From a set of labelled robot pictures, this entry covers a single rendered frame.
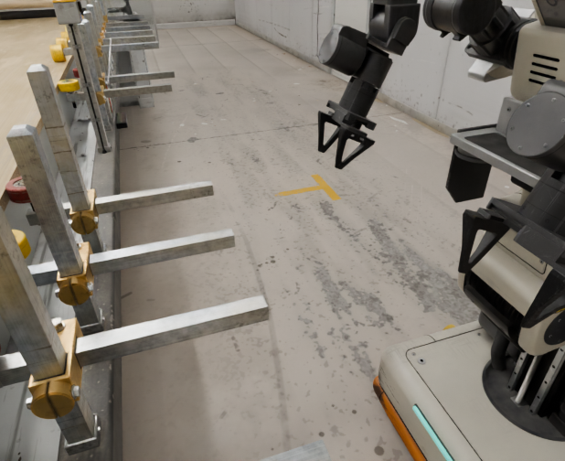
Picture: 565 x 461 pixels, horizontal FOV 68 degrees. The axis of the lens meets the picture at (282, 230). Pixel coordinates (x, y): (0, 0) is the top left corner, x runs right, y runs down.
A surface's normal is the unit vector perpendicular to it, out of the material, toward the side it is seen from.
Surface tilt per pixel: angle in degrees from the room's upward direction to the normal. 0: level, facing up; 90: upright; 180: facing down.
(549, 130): 66
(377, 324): 0
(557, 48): 98
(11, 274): 90
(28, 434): 0
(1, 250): 90
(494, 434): 0
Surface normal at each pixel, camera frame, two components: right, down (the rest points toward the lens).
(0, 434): -0.02, -0.84
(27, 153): 0.32, 0.51
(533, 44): -0.94, 0.30
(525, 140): -0.87, -0.18
